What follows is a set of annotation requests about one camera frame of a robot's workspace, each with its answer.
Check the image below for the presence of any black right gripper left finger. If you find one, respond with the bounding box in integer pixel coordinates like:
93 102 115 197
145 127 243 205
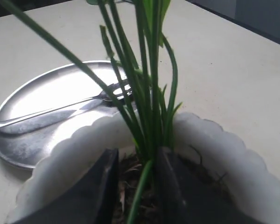
13 149 119 224

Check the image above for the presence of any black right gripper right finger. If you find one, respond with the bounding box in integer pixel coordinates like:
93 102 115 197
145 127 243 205
156 147 258 224

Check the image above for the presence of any white ceramic flower pot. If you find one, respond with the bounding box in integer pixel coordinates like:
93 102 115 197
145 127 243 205
5 112 280 224

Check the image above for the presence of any steel spork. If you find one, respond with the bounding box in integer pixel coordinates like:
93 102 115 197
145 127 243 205
0 79 132 129

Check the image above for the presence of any artificial red flower stem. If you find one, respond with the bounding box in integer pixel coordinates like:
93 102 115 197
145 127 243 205
0 0 179 224

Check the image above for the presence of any dark potting soil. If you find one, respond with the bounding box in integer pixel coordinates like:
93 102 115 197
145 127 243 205
112 144 231 224

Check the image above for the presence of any round steel plate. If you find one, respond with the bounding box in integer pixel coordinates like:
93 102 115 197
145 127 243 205
0 64 118 169

